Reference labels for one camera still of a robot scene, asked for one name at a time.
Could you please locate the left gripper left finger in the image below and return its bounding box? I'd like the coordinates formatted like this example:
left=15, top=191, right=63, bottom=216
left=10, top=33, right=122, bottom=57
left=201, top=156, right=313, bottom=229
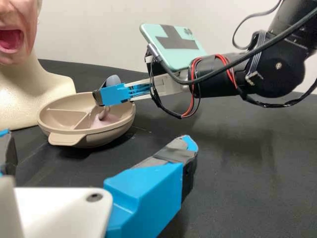
left=0, top=128, right=18, bottom=178

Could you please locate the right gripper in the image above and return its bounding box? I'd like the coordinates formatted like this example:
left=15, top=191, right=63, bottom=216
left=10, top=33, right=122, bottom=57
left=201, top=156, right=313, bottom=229
left=92, top=70, right=193, bottom=108

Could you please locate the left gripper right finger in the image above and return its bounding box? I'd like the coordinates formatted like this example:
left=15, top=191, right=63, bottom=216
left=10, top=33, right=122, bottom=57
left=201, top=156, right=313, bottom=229
left=103, top=134, right=200, bottom=235

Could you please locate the grey handled spoon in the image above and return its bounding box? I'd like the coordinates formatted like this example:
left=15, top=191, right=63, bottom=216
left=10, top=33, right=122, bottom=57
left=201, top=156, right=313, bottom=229
left=98, top=74, right=122, bottom=123

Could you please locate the pink food paste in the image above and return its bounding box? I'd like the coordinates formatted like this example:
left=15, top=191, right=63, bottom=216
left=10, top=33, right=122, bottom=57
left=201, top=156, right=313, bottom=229
left=88, top=114, right=126, bottom=130

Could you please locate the beige divided bowl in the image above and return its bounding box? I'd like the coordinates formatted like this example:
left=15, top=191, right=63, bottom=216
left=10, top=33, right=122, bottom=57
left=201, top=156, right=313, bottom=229
left=37, top=91, right=137, bottom=148

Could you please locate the dummy head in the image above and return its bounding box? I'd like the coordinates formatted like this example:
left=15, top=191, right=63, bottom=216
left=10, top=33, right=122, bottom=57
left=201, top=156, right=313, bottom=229
left=0, top=0, right=76, bottom=131

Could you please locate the right wrist camera phone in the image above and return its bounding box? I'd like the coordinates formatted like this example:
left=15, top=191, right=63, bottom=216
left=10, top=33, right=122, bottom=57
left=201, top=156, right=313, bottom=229
left=139, top=23, right=209, bottom=75

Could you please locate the black cable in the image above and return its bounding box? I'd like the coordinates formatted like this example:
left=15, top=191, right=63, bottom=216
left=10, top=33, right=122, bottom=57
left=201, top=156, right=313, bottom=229
left=147, top=0, right=317, bottom=84

